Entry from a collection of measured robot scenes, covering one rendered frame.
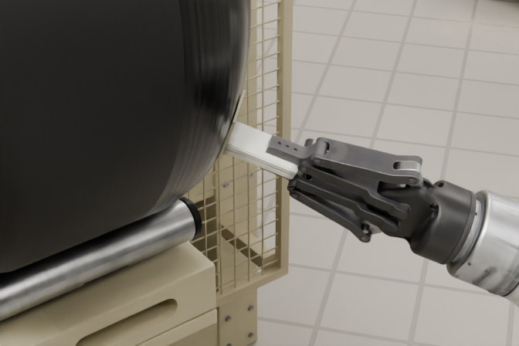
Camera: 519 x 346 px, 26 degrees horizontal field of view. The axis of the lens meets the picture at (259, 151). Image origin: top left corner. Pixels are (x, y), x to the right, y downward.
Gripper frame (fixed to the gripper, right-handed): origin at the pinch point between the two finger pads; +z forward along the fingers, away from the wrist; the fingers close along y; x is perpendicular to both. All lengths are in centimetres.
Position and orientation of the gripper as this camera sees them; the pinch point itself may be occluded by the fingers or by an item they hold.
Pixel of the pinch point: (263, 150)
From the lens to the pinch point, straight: 104.4
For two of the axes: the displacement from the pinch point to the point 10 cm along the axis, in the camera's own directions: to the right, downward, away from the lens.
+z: -9.2, -3.7, -1.0
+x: 2.4, -7.7, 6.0
